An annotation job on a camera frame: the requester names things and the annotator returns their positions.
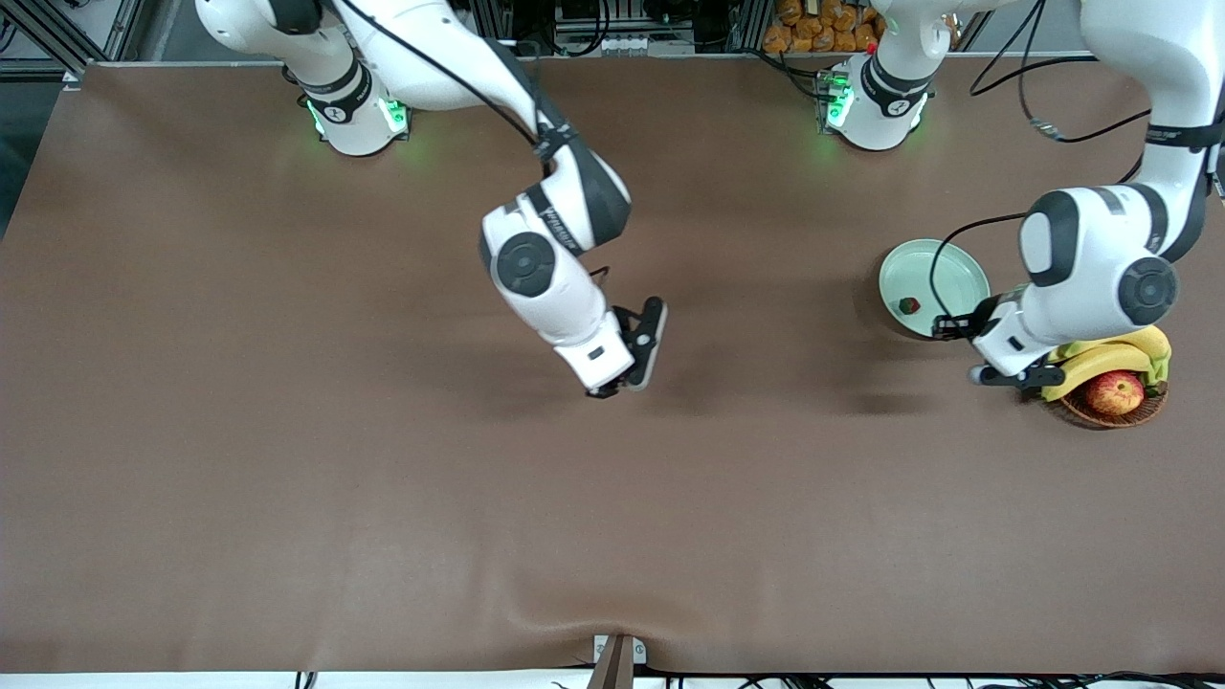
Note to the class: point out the brown wicker basket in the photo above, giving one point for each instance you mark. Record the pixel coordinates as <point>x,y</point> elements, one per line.
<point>1101,421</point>

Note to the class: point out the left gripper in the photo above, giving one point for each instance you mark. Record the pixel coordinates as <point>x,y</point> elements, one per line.
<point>965,325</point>

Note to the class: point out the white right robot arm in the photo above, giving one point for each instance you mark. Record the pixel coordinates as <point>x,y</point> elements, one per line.
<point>524,263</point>

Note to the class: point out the orange bread roll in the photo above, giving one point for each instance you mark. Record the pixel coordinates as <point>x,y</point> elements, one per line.
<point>803,42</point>
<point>824,38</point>
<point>866,34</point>
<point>844,17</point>
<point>790,11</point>
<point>777,38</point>

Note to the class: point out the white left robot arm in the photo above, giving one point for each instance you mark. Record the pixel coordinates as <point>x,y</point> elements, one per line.
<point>1101,258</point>

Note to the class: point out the yellow banana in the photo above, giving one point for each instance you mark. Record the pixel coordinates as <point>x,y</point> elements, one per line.
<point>1101,364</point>
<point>1148,340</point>

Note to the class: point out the red apple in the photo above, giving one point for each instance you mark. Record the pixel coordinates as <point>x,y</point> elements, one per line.
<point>1115,392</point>

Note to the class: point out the brown table cover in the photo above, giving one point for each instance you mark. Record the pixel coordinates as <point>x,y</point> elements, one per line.
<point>612,536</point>

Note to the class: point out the light green round plate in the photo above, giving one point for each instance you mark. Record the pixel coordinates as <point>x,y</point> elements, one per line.
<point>919,268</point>

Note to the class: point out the aluminium frame profile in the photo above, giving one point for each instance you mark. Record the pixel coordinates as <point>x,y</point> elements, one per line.
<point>57,43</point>
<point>748,24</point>

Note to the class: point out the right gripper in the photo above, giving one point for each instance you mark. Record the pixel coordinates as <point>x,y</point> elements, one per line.
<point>604,391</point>

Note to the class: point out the metal mount bracket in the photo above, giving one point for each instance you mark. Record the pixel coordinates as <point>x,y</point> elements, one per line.
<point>617,665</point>

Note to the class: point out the red strawberry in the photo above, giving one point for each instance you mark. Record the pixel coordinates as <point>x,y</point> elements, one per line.
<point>908,306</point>

